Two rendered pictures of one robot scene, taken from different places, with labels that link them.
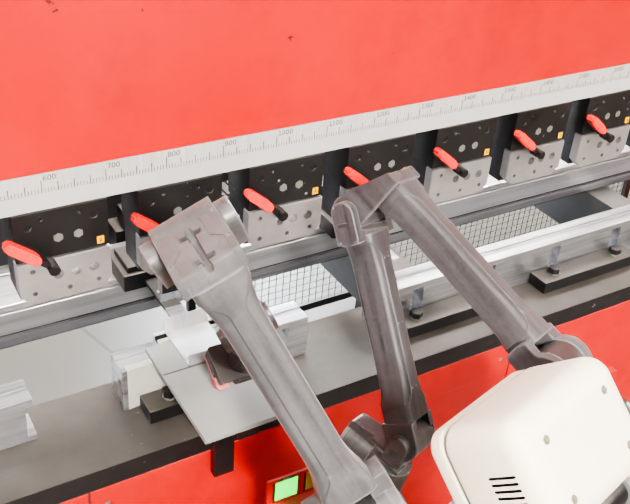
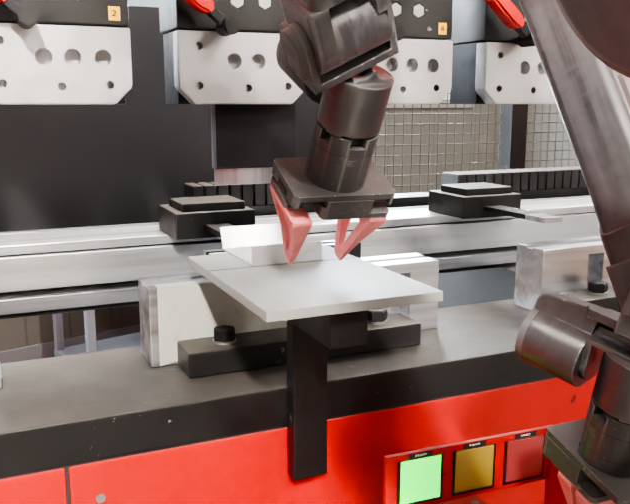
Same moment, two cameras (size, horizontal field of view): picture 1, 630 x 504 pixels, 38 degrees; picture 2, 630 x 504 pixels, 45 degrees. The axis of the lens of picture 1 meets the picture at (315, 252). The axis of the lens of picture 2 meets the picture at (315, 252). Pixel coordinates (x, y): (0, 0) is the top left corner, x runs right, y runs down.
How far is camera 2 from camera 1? 0.99 m
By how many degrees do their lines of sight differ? 23
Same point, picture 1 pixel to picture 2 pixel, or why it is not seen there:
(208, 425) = (274, 301)
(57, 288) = (40, 83)
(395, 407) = not seen: outside the picture
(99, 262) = (111, 54)
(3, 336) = (3, 298)
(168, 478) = (213, 470)
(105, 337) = not seen: hidden behind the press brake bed
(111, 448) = (116, 398)
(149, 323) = not seen: hidden behind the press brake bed
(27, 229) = not seen: outside the picture
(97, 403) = (113, 361)
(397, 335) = (618, 90)
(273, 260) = (384, 251)
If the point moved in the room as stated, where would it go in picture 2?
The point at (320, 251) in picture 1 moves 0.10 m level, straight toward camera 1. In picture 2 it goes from (447, 251) to (447, 262)
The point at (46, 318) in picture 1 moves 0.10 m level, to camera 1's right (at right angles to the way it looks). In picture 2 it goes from (66, 277) to (133, 279)
